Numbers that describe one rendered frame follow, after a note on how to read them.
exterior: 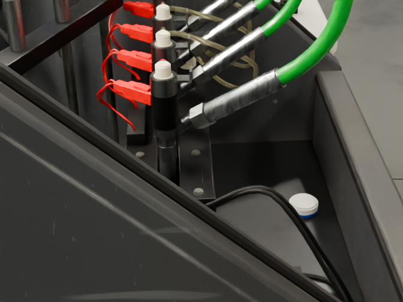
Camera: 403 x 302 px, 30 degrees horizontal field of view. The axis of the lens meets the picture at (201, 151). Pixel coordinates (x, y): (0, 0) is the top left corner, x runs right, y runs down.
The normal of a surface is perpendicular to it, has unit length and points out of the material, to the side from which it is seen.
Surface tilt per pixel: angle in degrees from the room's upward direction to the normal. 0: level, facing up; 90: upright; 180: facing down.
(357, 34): 0
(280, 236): 0
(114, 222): 90
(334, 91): 0
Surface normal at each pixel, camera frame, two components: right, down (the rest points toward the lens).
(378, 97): -0.02, -0.85
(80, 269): 0.04, 0.52
